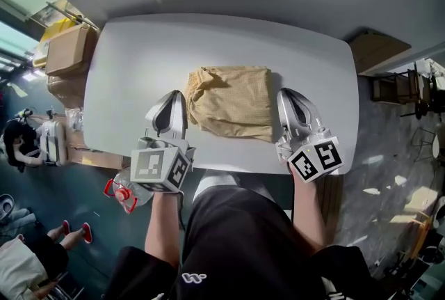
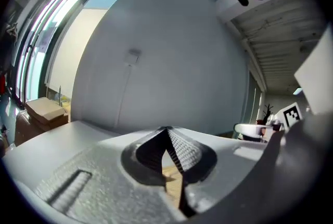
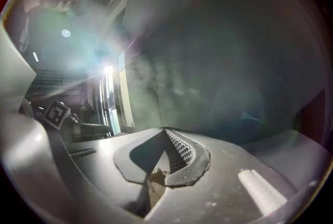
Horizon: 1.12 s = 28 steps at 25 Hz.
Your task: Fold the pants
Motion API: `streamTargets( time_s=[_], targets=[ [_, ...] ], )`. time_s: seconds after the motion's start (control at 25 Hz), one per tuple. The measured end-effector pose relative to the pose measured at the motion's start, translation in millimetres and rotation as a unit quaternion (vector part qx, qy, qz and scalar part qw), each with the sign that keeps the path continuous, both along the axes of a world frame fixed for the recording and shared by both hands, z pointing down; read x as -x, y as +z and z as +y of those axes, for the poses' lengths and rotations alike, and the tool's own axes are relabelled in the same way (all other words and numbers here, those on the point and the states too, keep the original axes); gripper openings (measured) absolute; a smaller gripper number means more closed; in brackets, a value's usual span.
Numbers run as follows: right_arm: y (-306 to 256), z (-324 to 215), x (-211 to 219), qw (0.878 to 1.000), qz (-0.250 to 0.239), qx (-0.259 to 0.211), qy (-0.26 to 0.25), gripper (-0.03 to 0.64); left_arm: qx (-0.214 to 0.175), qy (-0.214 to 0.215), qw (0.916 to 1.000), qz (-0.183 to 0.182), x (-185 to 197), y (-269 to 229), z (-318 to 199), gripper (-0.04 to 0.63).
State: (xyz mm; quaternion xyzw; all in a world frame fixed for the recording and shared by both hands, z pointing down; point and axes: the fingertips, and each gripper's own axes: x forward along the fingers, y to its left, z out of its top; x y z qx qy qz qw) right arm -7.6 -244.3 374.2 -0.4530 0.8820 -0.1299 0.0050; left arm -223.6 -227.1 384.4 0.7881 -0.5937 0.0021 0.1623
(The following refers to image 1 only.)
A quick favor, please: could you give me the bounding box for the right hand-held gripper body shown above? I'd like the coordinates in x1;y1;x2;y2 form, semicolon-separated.
275;127;343;184

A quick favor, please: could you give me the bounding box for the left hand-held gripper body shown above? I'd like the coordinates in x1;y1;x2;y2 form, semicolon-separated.
130;136;196;194

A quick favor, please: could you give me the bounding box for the beige cloth garment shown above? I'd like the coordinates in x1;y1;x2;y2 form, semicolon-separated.
183;65;275;143

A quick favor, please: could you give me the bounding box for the person's right forearm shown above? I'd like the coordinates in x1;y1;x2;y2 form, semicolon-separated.
290;166;327;258

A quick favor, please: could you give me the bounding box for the person's left forearm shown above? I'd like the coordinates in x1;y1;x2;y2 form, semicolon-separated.
144;190;185;270

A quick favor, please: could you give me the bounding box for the brown wooden board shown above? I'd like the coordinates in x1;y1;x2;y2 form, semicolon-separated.
347;30;412;75

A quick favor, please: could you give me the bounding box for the silver suitcase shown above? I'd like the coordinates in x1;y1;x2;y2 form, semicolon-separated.
40;119;69;167

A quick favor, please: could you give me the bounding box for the flat brown cardboard box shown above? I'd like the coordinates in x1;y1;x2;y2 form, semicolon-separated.
44;25;92;77

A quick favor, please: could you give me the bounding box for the person's black shirt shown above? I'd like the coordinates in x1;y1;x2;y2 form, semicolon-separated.
106;185;383;300

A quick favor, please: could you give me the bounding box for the round white side table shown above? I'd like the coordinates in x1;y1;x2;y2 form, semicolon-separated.
432;133;442;160

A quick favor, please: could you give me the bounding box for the small wooden stool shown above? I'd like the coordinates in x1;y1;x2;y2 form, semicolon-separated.
410;213;432;258

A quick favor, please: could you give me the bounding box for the grey slipper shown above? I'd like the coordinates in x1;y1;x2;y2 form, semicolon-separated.
0;193;15;221

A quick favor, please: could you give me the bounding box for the glass sliding door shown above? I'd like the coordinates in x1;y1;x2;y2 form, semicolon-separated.
0;0;63;84

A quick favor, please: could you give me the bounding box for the clear water jug red handle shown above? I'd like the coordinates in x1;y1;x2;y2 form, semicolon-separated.
103;168;156;214

